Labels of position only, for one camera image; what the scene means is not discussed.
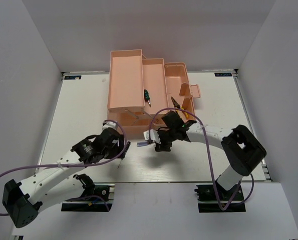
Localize yellow black long-nose pliers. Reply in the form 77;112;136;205
171;97;189;120

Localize green stubby screwdriver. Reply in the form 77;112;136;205
144;89;151;107

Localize pink plastic toolbox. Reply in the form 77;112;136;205
107;49;201;137

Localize green black tester screwdriver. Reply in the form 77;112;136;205
122;141;131;158

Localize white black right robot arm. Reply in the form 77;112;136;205
144;111;267;200

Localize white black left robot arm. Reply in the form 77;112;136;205
2;123;128;229

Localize blue table label right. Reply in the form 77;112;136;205
214;72;232;77

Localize blue table label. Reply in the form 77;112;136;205
214;72;232;77
64;75;82;80

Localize blue table label left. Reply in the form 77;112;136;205
64;75;82;80

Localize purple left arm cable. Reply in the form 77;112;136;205
0;120;127;216

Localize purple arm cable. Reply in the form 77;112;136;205
0;120;127;216
148;107;255;211

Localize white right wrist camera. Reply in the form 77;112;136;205
143;129;160;142

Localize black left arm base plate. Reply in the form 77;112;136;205
61;183;115;213

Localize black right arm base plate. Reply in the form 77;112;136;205
194;184;247;214

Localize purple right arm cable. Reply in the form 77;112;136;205
148;107;255;211

